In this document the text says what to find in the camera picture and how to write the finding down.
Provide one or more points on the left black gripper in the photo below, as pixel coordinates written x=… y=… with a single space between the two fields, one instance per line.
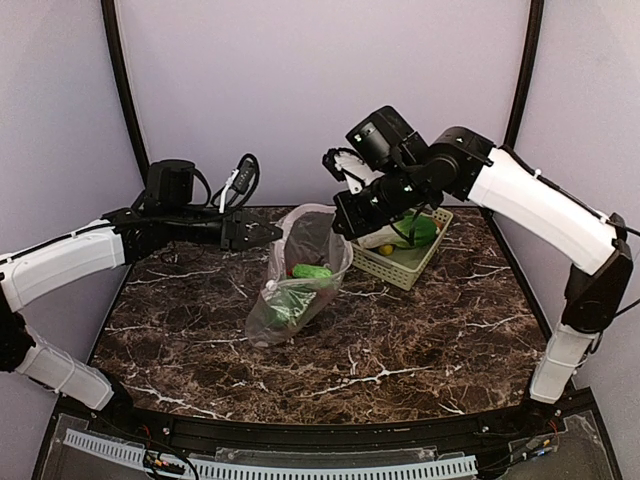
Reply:
x=228 y=235

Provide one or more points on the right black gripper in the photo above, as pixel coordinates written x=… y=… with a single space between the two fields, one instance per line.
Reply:
x=347 y=215

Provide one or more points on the pale green plastic basket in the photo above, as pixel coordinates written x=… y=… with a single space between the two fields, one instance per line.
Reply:
x=402 y=267

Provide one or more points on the light green bitter gourd toy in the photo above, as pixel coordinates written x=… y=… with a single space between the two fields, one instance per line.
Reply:
x=308 y=271

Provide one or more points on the clear zip top bag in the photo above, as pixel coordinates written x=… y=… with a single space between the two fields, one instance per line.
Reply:
x=308 y=238

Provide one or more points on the green bell pepper toy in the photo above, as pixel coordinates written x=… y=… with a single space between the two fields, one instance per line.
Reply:
x=286 y=307

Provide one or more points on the yellow corn toy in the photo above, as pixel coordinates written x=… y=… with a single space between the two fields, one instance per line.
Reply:
x=386 y=250

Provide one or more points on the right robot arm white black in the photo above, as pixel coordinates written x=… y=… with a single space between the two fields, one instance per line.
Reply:
x=390 y=169

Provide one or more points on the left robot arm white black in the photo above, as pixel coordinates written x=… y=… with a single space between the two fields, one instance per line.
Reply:
x=164 y=212

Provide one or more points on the bok choy toy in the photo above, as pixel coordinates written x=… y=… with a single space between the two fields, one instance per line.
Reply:
x=412 y=231

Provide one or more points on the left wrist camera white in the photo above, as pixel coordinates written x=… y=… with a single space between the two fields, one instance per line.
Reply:
x=239 y=187

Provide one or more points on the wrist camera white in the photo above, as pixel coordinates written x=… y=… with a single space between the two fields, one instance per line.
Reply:
x=239 y=187
x=346 y=165

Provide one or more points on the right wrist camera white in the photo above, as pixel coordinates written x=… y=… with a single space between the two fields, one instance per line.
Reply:
x=346 y=165

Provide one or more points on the black front rail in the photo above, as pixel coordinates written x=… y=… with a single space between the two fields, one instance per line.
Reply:
x=483 y=433

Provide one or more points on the left black frame post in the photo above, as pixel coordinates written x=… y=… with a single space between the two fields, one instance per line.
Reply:
x=118 y=59

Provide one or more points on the black frame post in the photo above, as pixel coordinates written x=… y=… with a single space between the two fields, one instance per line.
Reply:
x=525 y=72
x=118 y=59

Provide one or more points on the right black frame post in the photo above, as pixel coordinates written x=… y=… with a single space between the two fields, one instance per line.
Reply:
x=525 y=72

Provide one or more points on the white slotted cable duct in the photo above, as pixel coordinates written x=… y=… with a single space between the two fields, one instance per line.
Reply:
x=228 y=463

